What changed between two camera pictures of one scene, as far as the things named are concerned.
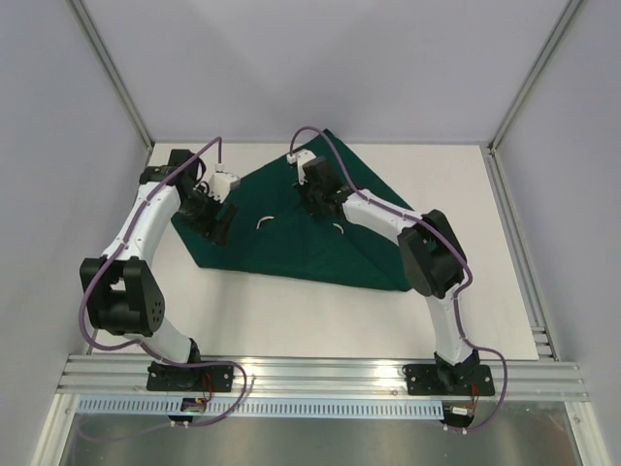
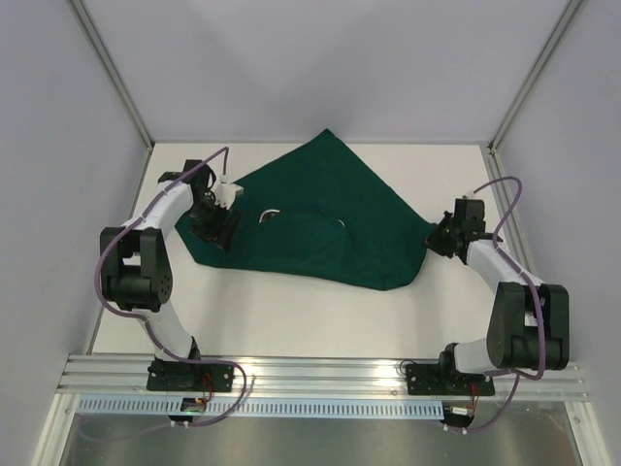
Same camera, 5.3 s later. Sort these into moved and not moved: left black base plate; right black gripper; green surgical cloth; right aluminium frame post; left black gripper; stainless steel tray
Moved: right black gripper; stainless steel tray
Not moved: right aluminium frame post; green surgical cloth; left black base plate; left black gripper
